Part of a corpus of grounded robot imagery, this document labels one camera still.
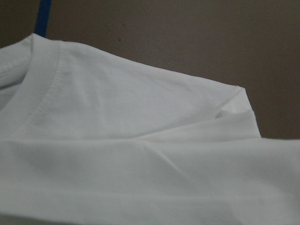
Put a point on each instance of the white printed t-shirt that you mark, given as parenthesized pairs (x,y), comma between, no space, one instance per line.
(89,138)

